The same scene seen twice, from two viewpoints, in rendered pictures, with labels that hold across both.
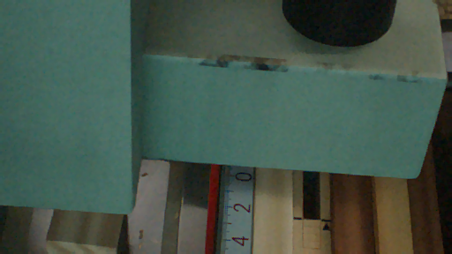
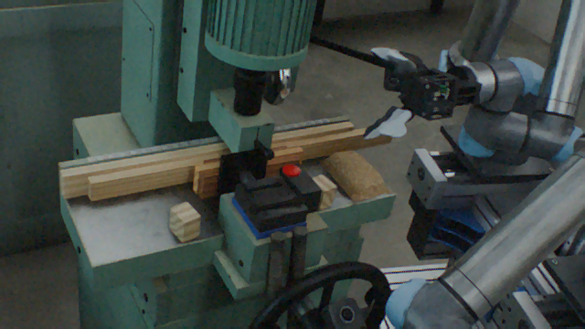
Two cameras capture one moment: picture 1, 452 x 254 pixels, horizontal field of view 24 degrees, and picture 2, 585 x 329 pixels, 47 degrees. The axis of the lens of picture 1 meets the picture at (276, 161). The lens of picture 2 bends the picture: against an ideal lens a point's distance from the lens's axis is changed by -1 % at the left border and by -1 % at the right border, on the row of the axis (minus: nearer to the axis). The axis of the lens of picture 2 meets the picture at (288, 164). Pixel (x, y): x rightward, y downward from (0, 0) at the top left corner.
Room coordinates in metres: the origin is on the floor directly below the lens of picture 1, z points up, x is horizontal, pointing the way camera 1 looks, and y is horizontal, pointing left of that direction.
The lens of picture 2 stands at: (-0.07, -0.98, 1.68)
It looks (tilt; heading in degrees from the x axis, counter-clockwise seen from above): 35 degrees down; 60
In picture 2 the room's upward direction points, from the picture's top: 11 degrees clockwise
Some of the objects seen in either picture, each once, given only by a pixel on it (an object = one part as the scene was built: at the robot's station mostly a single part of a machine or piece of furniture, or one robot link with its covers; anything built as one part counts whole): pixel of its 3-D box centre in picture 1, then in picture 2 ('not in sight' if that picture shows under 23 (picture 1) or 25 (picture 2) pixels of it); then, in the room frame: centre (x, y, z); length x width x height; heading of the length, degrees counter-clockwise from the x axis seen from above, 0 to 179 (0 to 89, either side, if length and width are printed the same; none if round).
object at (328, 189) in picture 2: not in sight; (320, 192); (0.49, -0.14, 0.92); 0.04 x 0.04 x 0.04; 18
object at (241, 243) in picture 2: not in sight; (270, 230); (0.36, -0.21, 0.92); 0.15 x 0.13 x 0.09; 5
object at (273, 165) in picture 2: (410, 189); (249, 175); (0.38, -0.07, 0.93); 0.20 x 0.02 x 0.05; 5
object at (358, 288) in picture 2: not in sight; (353, 298); (0.65, -0.14, 0.58); 0.12 x 0.08 x 0.08; 95
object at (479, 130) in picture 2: not in sight; (492, 128); (0.82, -0.17, 1.05); 0.11 x 0.08 x 0.11; 146
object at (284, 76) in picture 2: not in sight; (272, 76); (0.49, 0.12, 1.02); 0.12 x 0.03 x 0.12; 95
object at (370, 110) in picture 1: (283, 78); (240, 123); (0.38, 0.00, 0.99); 0.14 x 0.07 x 0.09; 95
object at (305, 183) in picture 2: not in sight; (280, 197); (0.37, -0.21, 0.99); 0.13 x 0.11 x 0.06; 5
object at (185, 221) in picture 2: not in sight; (185, 222); (0.22, -0.17, 0.92); 0.04 x 0.03 x 0.05; 106
